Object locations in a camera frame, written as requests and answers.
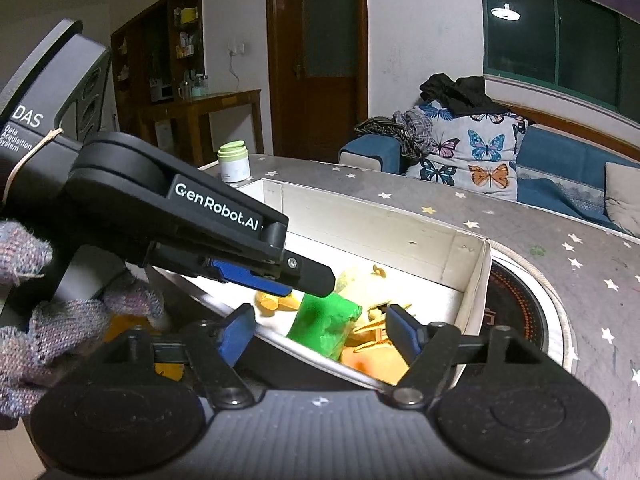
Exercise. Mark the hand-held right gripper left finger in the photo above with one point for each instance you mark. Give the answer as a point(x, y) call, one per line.
point(237, 334)

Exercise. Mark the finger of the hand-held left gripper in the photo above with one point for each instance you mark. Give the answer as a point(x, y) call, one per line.
point(312, 275)
point(245, 274)

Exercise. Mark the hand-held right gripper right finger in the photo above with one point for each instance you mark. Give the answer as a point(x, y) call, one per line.
point(400, 334)

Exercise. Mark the yellow plush duck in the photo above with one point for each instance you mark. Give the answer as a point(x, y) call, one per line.
point(352, 280)

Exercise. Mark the small yellow rubber toy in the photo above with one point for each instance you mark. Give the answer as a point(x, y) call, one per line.
point(275, 304)

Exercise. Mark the green plastic packet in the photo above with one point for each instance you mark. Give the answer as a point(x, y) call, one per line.
point(320, 327)

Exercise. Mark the white cardboard box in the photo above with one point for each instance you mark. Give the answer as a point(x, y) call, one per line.
point(375, 230)

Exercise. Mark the person's left hand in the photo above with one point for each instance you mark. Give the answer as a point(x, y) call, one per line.
point(65, 330)

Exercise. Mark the white jar with green lid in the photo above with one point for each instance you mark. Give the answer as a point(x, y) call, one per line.
point(234, 162)

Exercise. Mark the round built-in stove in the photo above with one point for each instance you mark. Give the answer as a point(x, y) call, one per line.
point(520, 305)

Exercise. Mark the wooden side table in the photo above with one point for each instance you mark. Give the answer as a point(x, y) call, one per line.
point(220, 102)

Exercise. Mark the dark wooden shelf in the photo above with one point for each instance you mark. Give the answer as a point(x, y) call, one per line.
point(150, 50)

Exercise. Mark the plaid clothes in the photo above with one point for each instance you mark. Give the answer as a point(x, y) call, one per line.
point(400, 130)

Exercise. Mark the butterfly print cushion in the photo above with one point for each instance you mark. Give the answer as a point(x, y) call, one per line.
point(470, 160)

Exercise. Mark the grey star tablecloth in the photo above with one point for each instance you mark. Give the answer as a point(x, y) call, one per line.
point(550, 220)

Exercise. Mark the brown wooden door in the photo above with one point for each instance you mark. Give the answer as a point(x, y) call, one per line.
point(320, 60)

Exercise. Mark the blue sofa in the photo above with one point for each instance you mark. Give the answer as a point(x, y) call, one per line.
point(560, 170)

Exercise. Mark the black clothes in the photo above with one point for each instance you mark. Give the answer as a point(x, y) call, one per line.
point(465, 92)

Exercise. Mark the grey pillow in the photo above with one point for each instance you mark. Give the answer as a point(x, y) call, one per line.
point(625, 200)

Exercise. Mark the green framed window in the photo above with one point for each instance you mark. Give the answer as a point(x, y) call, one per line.
point(575, 35)

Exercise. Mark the white wall socket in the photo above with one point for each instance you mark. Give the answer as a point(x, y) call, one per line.
point(235, 50)

